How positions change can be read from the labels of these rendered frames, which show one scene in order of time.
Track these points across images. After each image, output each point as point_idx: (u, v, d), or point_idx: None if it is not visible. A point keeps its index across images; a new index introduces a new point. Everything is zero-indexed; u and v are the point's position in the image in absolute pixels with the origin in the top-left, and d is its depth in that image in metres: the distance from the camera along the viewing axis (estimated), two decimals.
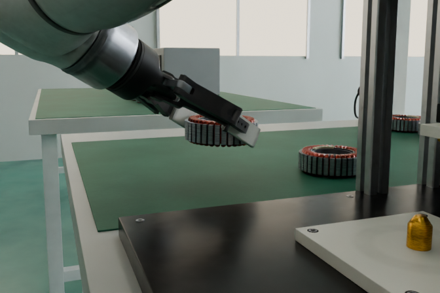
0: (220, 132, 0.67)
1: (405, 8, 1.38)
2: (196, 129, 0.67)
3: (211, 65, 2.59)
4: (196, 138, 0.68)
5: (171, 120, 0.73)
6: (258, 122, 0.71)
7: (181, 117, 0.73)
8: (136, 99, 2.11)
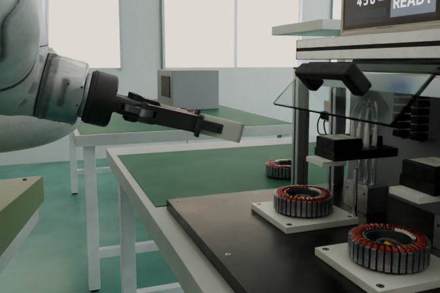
0: (296, 206, 0.86)
1: None
2: (279, 201, 0.87)
3: (212, 84, 3.10)
4: (278, 208, 0.88)
5: (206, 114, 0.70)
6: (332, 198, 0.87)
7: (209, 122, 0.71)
8: None
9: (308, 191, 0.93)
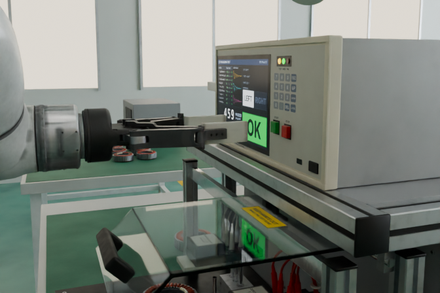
0: None
1: None
2: None
3: None
4: None
5: (206, 123, 0.66)
6: None
7: (211, 129, 0.67)
8: None
9: (179, 292, 0.98)
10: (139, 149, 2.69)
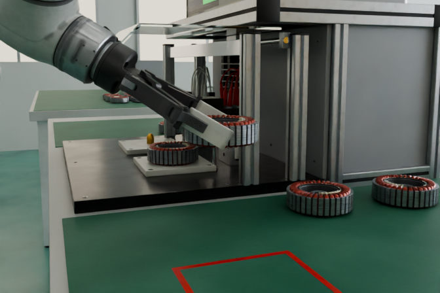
0: None
1: None
2: None
3: None
4: (186, 135, 0.72)
5: (194, 109, 0.65)
6: (245, 127, 0.67)
7: (197, 118, 0.66)
8: (105, 99, 2.98)
9: None
10: None
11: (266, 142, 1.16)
